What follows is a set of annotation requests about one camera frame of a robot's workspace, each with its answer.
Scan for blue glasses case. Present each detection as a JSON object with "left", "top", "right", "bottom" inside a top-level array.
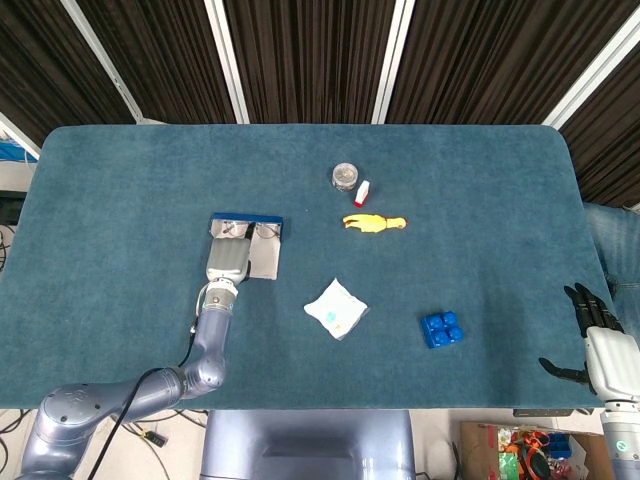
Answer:
[{"left": 208, "top": 213, "right": 285, "bottom": 282}]

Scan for black box device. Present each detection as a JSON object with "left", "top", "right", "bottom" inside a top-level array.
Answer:
[{"left": 0, "top": 192, "right": 26, "bottom": 225}]

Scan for metal table bracket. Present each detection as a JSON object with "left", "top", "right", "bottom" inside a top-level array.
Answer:
[{"left": 513, "top": 407, "right": 596, "bottom": 419}]

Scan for thin metal-frame eyeglasses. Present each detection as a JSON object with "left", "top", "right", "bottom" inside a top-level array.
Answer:
[{"left": 219, "top": 222, "right": 281, "bottom": 240}]

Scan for white frame post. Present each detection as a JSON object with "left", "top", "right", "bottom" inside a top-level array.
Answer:
[
  {"left": 60, "top": 0, "right": 151, "bottom": 125},
  {"left": 371, "top": 0, "right": 417, "bottom": 125},
  {"left": 0, "top": 112, "right": 41, "bottom": 161},
  {"left": 203, "top": 0, "right": 250, "bottom": 125},
  {"left": 542, "top": 7, "right": 640, "bottom": 127}
]

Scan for grey blue robot torso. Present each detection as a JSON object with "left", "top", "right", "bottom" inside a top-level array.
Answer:
[{"left": 199, "top": 409, "right": 416, "bottom": 480}]

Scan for cardboard box of toys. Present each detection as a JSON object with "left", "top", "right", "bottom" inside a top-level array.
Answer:
[{"left": 459, "top": 419, "right": 609, "bottom": 480}]

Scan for clear round jar of clips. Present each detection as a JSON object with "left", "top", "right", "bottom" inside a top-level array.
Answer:
[{"left": 331, "top": 162, "right": 359, "bottom": 192}]

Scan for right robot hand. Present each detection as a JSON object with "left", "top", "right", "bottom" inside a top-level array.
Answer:
[{"left": 538, "top": 282, "right": 640, "bottom": 401}]

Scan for blue toy building brick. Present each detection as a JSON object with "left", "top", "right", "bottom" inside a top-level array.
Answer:
[{"left": 419, "top": 310, "right": 465, "bottom": 350}]

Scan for white plastic packet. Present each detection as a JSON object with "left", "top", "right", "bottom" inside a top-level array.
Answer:
[{"left": 303, "top": 277, "right": 370, "bottom": 341}]

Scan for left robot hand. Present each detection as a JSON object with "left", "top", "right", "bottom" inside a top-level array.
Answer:
[{"left": 205, "top": 222, "right": 256, "bottom": 289}]

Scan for blue denim cloth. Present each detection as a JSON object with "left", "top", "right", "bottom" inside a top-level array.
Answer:
[{"left": 582, "top": 202, "right": 640, "bottom": 326}]

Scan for blue velvet table cloth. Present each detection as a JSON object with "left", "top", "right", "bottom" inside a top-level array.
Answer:
[{"left": 0, "top": 123, "right": 609, "bottom": 411}]

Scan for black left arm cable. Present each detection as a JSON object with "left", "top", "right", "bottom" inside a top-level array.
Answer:
[{"left": 87, "top": 327, "right": 201, "bottom": 480}]

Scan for dark pleated curtain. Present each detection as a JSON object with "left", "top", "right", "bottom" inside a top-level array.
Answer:
[{"left": 0, "top": 0, "right": 640, "bottom": 211}]

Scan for yellow rubber chicken toy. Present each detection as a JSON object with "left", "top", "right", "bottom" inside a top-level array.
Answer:
[{"left": 342, "top": 213, "right": 409, "bottom": 234}]

